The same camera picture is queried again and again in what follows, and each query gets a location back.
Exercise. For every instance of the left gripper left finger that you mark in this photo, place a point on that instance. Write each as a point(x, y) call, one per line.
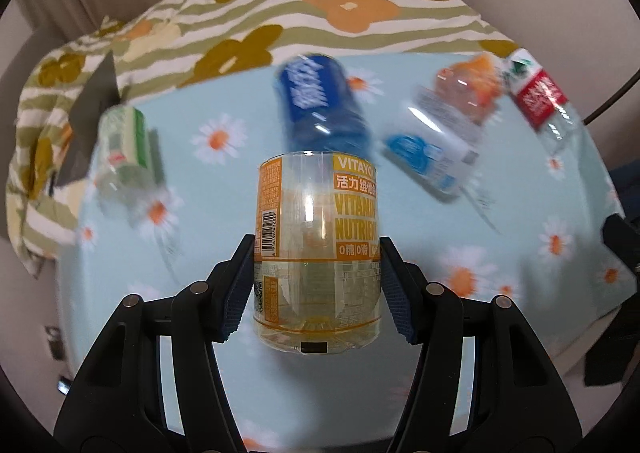
point(151, 382)

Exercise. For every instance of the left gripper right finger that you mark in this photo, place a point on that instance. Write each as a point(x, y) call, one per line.
point(484, 382)

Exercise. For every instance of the yellow vitamin drink bottle cup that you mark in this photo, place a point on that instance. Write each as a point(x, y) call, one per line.
point(317, 262)

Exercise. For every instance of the green label bottle cup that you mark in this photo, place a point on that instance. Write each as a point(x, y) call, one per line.
point(125, 171)

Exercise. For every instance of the white blue label bottle cup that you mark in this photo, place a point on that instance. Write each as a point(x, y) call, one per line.
point(434, 142)

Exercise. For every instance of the red label clear bottle cup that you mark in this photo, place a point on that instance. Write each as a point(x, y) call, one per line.
point(540, 100)

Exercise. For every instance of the orange peach bottle cup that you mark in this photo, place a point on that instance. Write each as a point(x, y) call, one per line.
point(472, 86)

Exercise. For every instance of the daisy print blue tablecloth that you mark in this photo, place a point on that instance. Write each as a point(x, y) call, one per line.
point(526, 224)

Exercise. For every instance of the dark grey laptop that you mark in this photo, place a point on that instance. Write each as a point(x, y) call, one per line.
point(100, 93)

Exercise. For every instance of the striped floral quilt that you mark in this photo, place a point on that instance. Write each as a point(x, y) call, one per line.
point(178, 43)

